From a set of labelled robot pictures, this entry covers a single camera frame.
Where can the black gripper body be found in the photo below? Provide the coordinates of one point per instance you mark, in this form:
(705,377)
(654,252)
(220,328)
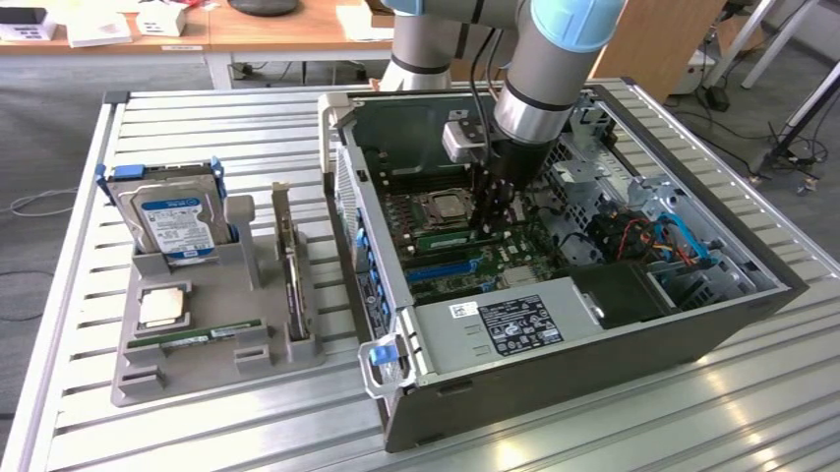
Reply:
(521,162)

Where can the green RAM stick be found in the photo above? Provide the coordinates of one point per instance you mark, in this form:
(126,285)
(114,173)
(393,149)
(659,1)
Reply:
(446,242)
(190,338)

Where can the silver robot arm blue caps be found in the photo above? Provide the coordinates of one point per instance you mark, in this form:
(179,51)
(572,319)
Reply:
(557,74)

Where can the silver CPU chip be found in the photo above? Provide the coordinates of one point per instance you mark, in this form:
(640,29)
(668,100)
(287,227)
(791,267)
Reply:
(453,206)
(163,305)

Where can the CPU in metal socket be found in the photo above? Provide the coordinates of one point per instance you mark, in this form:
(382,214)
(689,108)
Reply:
(431,212)

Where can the green motherboard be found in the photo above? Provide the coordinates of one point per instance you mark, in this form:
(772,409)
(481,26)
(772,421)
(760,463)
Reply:
(532,248)

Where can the metal disk bay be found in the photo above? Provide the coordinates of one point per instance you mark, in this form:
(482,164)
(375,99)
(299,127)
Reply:
(584,177)

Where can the black expansion slot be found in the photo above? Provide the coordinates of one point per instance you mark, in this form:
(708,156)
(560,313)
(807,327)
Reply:
(438,259)

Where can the silver chipset heat sink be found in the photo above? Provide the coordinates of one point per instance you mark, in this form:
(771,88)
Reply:
(521,277)

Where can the blue expansion slot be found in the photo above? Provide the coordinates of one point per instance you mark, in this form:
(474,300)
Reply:
(439,271)

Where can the blue slot retainer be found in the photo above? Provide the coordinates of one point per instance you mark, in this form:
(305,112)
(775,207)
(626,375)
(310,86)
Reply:
(358,242)

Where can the black fan shroud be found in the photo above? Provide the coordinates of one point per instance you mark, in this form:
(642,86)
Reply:
(624,295)

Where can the grey power supply unit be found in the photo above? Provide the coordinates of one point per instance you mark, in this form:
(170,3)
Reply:
(446,344)

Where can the white box device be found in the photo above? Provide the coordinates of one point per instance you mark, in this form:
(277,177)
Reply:
(696,78)

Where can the black power brick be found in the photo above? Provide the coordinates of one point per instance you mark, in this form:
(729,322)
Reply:
(715,100)

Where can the green graphics card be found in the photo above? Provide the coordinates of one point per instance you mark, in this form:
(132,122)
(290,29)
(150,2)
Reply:
(297,295)

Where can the blue release tab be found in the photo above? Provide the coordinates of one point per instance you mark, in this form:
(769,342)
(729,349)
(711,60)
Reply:
(383,356)

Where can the white paper sheet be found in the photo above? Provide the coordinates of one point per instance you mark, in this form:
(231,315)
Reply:
(358,27)

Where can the brown cardboard box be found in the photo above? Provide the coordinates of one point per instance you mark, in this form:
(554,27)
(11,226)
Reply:
(374,12)

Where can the black PC case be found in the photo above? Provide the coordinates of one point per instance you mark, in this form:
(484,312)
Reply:
(557,393)

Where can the black stand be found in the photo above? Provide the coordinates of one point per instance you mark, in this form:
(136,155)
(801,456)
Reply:
(777,152)

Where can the grey parts rack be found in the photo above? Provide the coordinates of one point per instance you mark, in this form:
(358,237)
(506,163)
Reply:
(216,305)

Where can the hard disk with blue label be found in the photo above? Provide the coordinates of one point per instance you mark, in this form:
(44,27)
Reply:
(174,221)

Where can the dark round object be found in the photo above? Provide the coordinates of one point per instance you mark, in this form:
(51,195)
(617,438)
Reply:
(262,7)

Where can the black table corner cap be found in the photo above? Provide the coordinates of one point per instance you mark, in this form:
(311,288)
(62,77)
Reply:
(116,97)

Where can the white carton box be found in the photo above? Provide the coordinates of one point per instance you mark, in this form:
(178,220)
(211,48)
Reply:
(160,22)

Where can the white booklet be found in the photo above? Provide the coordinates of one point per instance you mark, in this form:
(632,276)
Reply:
(99,32)

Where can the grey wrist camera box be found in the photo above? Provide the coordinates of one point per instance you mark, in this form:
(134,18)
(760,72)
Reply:
(462,140)

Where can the white table frame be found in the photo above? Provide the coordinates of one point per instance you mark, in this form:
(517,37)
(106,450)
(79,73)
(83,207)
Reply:
(740,41)

